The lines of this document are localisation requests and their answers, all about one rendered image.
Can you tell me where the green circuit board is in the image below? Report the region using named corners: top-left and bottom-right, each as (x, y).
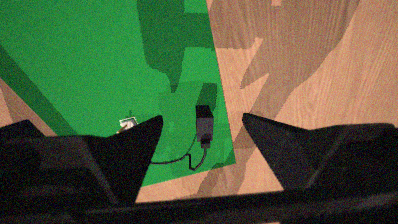
top-left (0, 0), bottom-right (236, 187)

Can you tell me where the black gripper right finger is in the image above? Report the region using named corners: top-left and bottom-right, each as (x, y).
top-left (242, 113), bottom-right (395, 190)

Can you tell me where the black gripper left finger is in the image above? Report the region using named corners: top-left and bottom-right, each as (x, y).
top-left (3, 115), bottom-right (163, 205)

